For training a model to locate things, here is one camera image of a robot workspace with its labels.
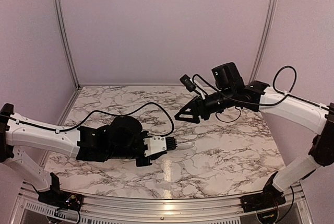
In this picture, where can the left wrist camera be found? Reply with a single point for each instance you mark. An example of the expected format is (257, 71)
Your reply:
(158, 144)

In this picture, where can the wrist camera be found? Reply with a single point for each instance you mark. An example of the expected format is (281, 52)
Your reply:
(188, 84)
(158, 144)

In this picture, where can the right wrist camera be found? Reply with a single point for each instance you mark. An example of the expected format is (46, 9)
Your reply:
(188, 84)

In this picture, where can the left aluminium frame post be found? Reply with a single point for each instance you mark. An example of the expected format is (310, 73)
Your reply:
(65, 43)

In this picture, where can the front aluminium rail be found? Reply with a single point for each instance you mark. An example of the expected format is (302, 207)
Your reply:
(108, 209)

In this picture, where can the right aluminium frame post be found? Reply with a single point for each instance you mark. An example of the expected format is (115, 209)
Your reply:
(270, 14)

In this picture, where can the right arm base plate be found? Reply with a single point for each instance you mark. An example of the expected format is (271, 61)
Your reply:
(260, 201)

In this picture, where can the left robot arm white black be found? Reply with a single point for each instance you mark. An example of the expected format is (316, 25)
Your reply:
(124, 138)

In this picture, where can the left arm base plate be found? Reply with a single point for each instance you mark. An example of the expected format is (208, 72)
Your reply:
(63, 200)

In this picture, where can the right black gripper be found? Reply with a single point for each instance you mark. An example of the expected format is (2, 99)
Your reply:
(198, 108)

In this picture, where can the white remote control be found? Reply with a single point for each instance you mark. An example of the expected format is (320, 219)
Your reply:
(185, 146)

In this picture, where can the aluminium frame post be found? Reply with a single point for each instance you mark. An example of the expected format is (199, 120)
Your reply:
(65, 43)
(270, 14)

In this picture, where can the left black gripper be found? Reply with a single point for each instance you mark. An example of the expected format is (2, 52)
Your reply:
(141, 163)

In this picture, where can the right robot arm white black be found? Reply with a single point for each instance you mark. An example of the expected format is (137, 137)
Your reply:
(230, 91)

